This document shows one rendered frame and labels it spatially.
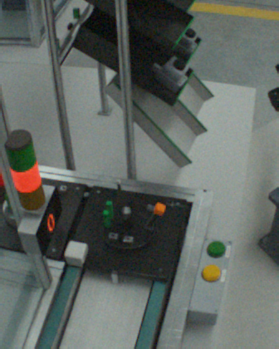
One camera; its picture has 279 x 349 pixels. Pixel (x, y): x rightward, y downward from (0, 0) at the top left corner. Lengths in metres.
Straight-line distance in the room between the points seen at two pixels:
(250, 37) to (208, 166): 2.28
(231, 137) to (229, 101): 0.17
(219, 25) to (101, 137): 2.33
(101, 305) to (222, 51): 2.59
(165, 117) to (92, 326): 0.58
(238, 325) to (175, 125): 0.55
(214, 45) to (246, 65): 0.29
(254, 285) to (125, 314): 0.34
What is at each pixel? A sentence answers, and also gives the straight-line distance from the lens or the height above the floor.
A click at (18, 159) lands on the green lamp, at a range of 0.93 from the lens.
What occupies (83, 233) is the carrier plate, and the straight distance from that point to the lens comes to 1.34.
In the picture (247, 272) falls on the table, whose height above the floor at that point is 0.86.
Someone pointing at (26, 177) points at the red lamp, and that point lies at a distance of 0.96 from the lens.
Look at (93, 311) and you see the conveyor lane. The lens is 1.28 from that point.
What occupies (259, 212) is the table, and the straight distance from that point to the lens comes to 1.53.
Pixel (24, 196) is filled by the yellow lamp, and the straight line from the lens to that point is 1.00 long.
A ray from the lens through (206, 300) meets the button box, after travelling 1.24.
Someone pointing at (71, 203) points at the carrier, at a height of 0.97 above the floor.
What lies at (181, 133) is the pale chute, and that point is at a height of 1.02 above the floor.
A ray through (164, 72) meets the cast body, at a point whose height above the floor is 1.25.
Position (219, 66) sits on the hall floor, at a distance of 3.49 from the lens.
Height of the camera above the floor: 2.03
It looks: 46 degrees down
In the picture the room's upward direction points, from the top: 3 degrees counter-clockwise
